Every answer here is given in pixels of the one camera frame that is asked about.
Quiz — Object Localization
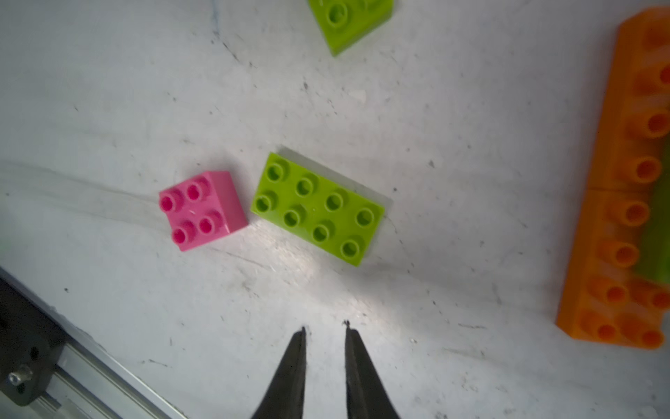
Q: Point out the orange lego brick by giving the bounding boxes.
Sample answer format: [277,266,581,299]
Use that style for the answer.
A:
[556,190,669,350]
[587,6,669,191]

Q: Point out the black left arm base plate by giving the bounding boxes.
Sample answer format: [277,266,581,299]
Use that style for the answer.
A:
[1,280,67,407]

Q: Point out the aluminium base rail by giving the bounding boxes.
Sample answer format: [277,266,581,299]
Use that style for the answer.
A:
[1,271,184,418]

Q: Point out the green lego brick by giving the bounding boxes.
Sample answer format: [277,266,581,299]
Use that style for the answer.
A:
[308,0,394,57]
[635,141,669,285]
[251,153,386,266]

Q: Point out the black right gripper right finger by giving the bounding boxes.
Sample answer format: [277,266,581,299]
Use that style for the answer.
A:
[345,321,400,419]

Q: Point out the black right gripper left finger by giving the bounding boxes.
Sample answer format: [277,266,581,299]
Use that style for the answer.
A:
[252,328,307,419]

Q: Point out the pink square lego brick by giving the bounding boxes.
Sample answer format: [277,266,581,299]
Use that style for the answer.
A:
[159,171,248,252]

